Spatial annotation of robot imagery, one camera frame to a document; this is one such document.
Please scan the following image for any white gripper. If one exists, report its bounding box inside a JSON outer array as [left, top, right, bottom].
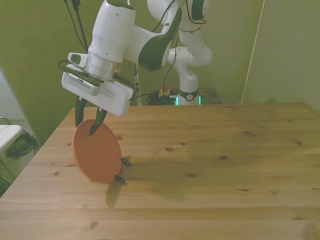
[[74, 81, 134, 137]]

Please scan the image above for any round orange plate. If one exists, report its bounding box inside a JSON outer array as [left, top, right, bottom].
[[71, 118, 123, 185]]

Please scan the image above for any white vertical power strip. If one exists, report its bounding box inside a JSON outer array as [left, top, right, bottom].
[[133, 63, 142, 106]]

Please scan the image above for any yellow emergency stop button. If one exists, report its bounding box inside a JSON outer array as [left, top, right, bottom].
[[159, 85, 171, 98]]

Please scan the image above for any white plastic side table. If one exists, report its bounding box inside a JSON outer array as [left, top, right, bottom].
[[0, 116, 24, 152]]

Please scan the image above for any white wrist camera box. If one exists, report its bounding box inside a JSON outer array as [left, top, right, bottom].
[[61, 64, 105, 97]]

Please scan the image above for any black wire plate stand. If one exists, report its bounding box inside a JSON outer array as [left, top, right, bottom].
[[114, 156, 132, 185]]

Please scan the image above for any black cable bundle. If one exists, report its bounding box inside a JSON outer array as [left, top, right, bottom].
[[146, 91, 177, 106]]

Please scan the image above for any black hanging cable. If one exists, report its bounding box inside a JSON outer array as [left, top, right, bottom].
[[63, 0, 87, 50], [71, 0, 89, 50]]

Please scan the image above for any white wall trim strip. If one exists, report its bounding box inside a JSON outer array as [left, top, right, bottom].
[[239, 0, 266, 105]]

